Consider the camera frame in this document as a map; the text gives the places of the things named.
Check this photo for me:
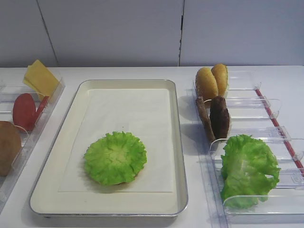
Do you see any green lettuce leaf in organizer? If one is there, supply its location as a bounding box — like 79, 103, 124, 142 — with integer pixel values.
220, 134, 281, 209

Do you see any cream metal baking tray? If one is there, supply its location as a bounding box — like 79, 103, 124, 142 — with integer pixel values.
29, 79, 188, 217

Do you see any yellow bun half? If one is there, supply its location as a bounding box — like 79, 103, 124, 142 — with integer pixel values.
195, 67, 219, 101
211, 63, 228, 96

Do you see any red strip on organizer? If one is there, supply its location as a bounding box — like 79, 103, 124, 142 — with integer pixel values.
263, 101, 304, 177

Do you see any rear yellow cheese slice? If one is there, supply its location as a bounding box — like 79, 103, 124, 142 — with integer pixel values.
23, 66, 44, 101

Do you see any white parchment paper sheet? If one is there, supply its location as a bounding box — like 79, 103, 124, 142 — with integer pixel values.
59, 89, 174, 192

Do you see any brown bread bun left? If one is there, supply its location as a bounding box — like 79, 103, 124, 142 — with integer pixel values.
0, 121, 21, 177

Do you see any front yellow bun half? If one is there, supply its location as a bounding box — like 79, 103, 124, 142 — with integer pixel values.
195, 67, 219, 101

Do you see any left clear acrylic organizer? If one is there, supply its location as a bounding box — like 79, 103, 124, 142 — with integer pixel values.
0, 67, 65, 210

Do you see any front yellow cheese slice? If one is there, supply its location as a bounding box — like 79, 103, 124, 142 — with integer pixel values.
31, 59, 59, 97

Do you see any right clear acrylic organizer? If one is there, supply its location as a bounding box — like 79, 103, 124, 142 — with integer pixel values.
187, 65, 304, 228

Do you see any thick dark meat patty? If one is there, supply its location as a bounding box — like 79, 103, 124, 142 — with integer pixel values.
209, 96, 230, 139

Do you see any large red tomato slice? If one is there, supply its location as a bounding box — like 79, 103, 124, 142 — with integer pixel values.
13, 93, 36, 132

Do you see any green lettuce leaf on tray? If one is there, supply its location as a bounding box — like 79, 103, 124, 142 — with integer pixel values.
84, 132, 147, 186

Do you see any clear acrylic organizer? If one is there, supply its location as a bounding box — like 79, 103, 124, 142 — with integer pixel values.
0, 67, 65, 210
187, 65, 304, 228

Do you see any thin red tomato slice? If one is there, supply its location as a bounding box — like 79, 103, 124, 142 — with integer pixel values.
33, 96, 49, 124

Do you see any thin brown meat patty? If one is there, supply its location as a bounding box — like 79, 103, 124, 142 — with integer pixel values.
196, 96, 216, 144

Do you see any yellow cheese slice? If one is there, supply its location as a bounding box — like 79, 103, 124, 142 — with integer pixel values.
31, 59, 59, 97
23, 66, 44, 101

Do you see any rear yellow bun half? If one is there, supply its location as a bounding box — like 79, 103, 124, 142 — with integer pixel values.
211, 63, 228, 96

